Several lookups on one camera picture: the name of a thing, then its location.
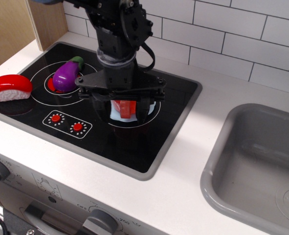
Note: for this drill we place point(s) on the left red stove button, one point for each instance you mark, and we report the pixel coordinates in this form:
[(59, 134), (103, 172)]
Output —
[(56, 118)]

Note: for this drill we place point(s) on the light blue plate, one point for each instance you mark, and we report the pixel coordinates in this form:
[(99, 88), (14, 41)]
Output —
[(153, 111)]

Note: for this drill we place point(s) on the red stove button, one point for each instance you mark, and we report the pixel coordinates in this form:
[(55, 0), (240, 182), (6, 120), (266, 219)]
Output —
[(77, 127), (56, 118)]

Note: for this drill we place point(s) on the right red stove button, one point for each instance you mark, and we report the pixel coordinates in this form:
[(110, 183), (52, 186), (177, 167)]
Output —
[(77, 127)]

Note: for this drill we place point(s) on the black toy stovetop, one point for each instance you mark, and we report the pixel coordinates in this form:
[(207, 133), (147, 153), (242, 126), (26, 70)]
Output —
[(133, 149)]

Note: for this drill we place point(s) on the grey oven door handle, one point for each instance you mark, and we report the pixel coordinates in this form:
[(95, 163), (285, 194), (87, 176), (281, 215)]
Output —
[(51, 222)]

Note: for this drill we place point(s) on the red plastic cup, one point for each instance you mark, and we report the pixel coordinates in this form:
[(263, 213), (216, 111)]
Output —
[(122, 109)]

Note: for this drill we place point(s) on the grey oven temperature knob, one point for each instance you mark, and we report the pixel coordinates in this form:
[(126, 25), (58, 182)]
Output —
[(100, 223)]

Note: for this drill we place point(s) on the grey sink basin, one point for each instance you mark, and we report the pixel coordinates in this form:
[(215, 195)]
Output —
[(247, 174)]

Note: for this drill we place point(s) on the wooden side panel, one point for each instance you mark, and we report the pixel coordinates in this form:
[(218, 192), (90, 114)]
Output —
[(22, 21)]

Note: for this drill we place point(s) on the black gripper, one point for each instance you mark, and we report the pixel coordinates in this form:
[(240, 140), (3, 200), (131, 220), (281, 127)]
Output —
[(127, 83)]

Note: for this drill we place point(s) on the red and white toy sushi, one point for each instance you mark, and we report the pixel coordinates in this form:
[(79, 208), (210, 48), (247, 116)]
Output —
[(14, 87)]

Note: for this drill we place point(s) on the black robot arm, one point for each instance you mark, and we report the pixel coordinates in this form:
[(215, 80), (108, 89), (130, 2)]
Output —
[(122, 29)]

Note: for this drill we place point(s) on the purple toy eggplant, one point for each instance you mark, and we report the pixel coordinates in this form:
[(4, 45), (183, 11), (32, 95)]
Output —
[(65, 76)]

